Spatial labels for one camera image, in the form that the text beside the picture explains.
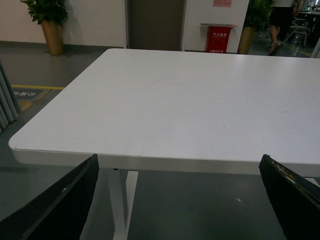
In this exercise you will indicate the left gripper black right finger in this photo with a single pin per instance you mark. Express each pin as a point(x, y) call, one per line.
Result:
point(294, 199)

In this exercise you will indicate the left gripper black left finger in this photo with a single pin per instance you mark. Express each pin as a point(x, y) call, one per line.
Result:
point(60, 212)

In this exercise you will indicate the white table leg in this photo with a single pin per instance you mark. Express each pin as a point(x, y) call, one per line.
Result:
point(122, 187)

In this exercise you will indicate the grey curtain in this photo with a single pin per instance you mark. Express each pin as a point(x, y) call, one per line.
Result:
point(10, 109)

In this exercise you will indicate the green floor sign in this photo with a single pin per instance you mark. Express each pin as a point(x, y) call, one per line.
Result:
point(28, 94)

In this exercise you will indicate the red fire extinguisher box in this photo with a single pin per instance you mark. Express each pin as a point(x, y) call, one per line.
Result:
point(217, 37)

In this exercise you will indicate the person in black shorts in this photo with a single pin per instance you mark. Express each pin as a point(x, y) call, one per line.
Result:
point(280, 19)

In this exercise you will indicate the right potted plant gold pot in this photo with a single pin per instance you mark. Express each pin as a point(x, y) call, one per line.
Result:
point(256, 19)

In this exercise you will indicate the potted plant gold pot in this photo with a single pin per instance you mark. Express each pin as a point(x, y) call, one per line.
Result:
point(51, 16)
point(256, 19)

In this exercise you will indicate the left potted plant gold pot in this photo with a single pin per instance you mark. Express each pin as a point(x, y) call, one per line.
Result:
point(51, 16)

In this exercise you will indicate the grey door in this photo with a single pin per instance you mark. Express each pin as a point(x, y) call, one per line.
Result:
point(155, 24)

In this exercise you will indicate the pink wall notice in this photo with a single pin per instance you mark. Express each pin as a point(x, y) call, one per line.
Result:
point(222, 3)

